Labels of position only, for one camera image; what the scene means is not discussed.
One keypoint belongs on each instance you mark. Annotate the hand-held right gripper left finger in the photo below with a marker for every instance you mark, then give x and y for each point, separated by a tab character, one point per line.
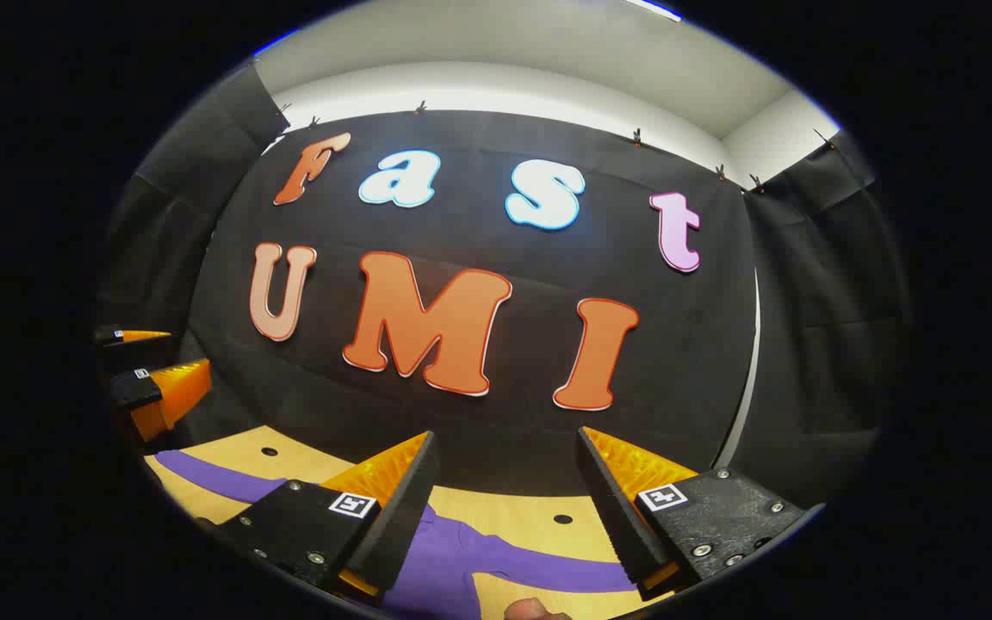
401	517

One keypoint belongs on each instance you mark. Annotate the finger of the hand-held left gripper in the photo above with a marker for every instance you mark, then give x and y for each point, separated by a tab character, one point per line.
177	387
130	336

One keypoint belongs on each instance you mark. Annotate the purple knit shirt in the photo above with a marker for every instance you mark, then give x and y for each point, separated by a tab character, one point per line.
453	568

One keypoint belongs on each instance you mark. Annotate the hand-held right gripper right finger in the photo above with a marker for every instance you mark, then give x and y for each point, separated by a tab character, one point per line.
621	525

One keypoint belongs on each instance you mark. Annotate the row of small backdrop clips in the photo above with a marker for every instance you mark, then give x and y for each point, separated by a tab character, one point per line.
419	108

